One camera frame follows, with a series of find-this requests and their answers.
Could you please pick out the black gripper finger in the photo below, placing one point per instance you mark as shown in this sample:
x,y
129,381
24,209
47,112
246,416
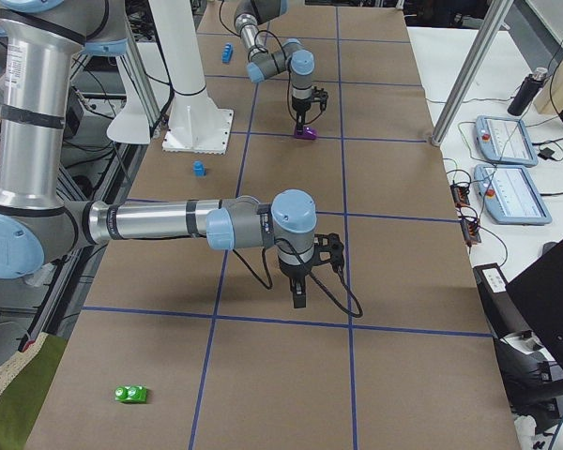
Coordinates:
x,y
300,123
298,290

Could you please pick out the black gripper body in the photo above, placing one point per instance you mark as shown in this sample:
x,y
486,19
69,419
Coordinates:
x,y
301,108
295,271

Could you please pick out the purple trapezoid block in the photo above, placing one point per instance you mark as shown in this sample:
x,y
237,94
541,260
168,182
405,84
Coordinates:
x,y
305,133

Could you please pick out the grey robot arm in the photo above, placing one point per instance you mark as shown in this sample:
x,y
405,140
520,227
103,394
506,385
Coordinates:
x,y
291,57
40,223

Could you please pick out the long blue studded block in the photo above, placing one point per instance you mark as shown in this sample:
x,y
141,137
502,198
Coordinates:
x,y
227,53

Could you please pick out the small blue block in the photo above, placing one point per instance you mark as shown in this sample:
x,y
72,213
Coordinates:
x,y
199,168

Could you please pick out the orange circuit board strip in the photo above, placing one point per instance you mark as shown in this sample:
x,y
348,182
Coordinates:
x,y
467,215

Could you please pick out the lower teach pendant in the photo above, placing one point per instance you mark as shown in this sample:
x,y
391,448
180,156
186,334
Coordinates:
x,y
508,194

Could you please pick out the teach pendant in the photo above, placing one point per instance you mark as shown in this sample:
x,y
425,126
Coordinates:
x,y
508,194
504,141

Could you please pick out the green studded block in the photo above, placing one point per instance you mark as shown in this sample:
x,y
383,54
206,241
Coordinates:
x,y
131,394

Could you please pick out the upper teach pendant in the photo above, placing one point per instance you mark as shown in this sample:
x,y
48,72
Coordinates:
x,y
504,141

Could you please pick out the black laptop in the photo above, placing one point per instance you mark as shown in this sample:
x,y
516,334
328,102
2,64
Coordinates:
x,y
538,295

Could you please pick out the black water bottle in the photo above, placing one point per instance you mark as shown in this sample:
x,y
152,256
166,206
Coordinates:
x,y
528,89

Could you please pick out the green cloth with lace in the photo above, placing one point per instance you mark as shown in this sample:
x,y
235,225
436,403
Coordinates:
x,y
25,379

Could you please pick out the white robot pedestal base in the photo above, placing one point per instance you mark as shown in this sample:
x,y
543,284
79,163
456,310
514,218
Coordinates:
x,y
195,123

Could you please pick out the grey aluminium frame post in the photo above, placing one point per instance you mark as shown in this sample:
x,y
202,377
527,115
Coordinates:
x,y
484,38

